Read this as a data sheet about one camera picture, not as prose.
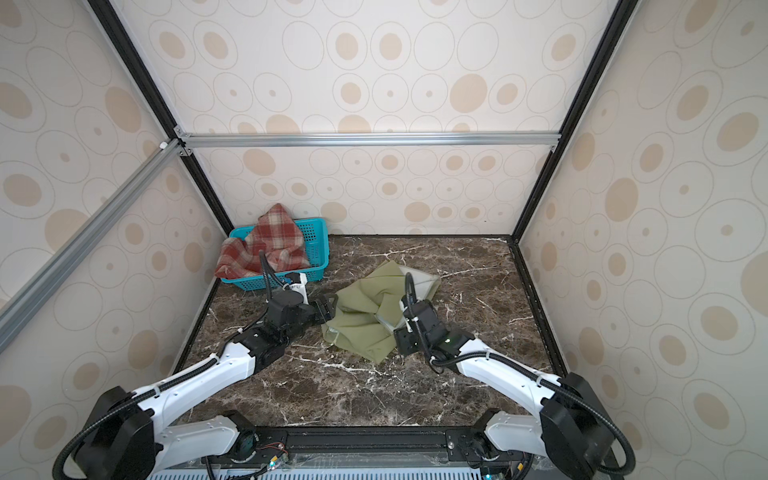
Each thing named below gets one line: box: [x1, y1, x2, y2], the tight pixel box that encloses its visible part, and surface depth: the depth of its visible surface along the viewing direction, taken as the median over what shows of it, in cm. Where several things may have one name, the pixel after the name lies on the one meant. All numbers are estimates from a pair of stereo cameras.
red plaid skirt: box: [214, 203, 311, 279], surface depth 111 cm
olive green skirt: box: [322, 260, 441, 364], surface depth 94 cm
